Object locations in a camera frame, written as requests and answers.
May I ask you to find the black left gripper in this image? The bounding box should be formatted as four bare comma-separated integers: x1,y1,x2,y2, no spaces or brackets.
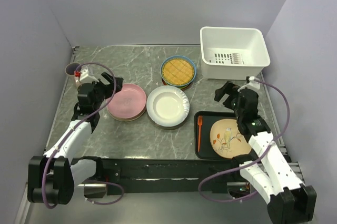
91,72,123,110

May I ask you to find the pink plate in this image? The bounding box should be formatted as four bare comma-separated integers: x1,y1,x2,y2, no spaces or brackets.
107,83,147,121

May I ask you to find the white scalloped plate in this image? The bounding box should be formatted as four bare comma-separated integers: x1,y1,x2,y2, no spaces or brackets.
146,85,190,126

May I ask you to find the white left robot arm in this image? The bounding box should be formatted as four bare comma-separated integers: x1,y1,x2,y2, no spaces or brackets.
27,72,123,208

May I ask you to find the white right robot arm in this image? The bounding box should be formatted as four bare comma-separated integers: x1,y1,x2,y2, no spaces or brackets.
214,77,317,223

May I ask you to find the white plastic bin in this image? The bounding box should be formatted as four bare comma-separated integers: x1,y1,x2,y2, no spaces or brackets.
200,26,270,80

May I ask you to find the stack of coloured plates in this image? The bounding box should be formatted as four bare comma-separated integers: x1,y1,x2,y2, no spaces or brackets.
162,79,193,91

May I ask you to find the black tray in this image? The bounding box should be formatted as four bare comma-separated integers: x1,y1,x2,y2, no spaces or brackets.
194,111,253,160

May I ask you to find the orange plastic fork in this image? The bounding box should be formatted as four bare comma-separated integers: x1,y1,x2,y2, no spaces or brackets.
197,115,203,152

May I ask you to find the pink mug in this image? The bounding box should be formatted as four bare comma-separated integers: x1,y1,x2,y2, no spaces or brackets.
65,62,81,88

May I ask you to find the beige bird plate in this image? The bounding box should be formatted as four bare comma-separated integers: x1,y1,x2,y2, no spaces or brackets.
210,119,252,159

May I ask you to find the blue plate with bamboo mat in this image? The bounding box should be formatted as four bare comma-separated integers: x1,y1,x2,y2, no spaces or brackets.
160,55,196,88

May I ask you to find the grey reindeer plate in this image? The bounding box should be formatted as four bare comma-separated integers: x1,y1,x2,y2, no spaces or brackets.
150,119,187,130

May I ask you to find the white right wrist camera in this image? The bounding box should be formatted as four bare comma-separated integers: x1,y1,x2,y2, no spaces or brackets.
237,76,261,92

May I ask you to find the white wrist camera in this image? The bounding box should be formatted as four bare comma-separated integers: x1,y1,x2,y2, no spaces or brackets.
74,66,97,84
237,76,261,92

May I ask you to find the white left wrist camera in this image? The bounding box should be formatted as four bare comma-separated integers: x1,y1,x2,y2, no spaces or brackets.
74,66,97,84

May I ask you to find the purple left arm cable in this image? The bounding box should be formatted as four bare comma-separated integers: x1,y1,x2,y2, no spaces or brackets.
41,62,124,209

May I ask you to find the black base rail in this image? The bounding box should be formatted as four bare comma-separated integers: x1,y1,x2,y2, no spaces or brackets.
71,155,253,196

